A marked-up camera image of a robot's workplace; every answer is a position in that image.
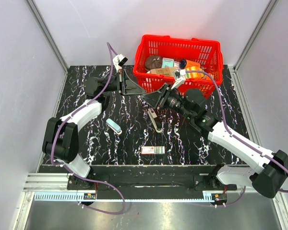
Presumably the yellow green striped box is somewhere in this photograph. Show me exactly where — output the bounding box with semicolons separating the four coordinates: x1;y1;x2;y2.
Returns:
185;66;205;79

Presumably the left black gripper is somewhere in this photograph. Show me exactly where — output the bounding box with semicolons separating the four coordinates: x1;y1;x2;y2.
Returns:
102;69;146;96

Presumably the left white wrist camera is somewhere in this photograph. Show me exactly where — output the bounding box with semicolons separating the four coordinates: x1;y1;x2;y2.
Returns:
113;54;128;71

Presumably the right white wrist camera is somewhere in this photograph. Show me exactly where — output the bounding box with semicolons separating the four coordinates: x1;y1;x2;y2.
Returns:
171;69;186;89

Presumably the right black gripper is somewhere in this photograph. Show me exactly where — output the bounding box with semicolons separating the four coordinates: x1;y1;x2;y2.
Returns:
140;83;194;120

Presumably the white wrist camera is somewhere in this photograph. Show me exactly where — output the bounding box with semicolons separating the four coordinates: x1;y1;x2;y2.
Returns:
171;69;186;89
113;54;128;71

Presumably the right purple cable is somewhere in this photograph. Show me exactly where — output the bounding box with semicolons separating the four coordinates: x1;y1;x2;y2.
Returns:
184;69;288;208

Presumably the teal label box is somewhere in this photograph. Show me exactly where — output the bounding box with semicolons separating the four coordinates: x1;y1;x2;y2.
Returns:
161;57;174;68

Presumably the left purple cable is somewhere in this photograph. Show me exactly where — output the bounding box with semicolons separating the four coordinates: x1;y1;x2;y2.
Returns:
50;42;127;214

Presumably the staples box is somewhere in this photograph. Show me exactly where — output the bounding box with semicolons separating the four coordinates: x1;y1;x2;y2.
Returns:
141;146;165;155

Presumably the cardboard box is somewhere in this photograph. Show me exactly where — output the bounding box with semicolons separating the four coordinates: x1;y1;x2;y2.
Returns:
147;67;179;77

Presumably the red plastic basket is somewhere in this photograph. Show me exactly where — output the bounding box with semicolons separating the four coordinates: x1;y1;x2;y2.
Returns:
132;34;224;104

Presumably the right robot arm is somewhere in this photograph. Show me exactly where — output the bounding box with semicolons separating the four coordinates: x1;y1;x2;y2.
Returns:
142;83;288;198

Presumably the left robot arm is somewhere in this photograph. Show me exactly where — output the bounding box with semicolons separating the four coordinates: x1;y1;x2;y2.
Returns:
42;69;145;190

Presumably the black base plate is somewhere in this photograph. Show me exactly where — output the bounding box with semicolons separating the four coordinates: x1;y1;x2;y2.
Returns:
67;165;237;202

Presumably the brown round sponge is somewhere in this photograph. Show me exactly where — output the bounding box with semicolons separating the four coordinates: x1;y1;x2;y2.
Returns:
144;55;162;71

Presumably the small light blue stapler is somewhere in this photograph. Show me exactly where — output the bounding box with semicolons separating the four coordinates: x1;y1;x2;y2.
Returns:
106;118;122;135

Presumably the purple cable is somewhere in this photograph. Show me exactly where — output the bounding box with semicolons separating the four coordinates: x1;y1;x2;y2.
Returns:
50;42;127;214
184;69;288;208

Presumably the orange bottle blue cap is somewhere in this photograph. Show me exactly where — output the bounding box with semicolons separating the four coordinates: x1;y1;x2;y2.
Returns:
179;59;201;69

